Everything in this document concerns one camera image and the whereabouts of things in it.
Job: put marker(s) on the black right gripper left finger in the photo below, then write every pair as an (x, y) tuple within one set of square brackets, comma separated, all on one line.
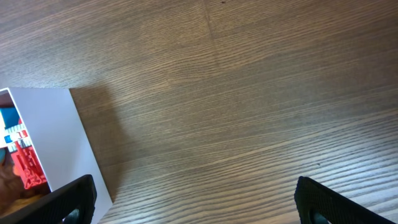
[(72, 203)]

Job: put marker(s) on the brown plush capybara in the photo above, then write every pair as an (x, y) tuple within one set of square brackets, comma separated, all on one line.
[(13, 194)]

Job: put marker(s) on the white box pink inside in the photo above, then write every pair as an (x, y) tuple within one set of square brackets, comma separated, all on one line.
[(59, 139)]

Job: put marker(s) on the red toy truck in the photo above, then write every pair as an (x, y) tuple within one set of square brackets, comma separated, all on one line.
[(26, 163)]

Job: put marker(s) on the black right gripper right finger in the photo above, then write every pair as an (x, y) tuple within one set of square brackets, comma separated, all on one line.
[(317, 204)]

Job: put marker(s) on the yellow duck toy blue hat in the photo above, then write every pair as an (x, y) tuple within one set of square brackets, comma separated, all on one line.
[(2, 155)]

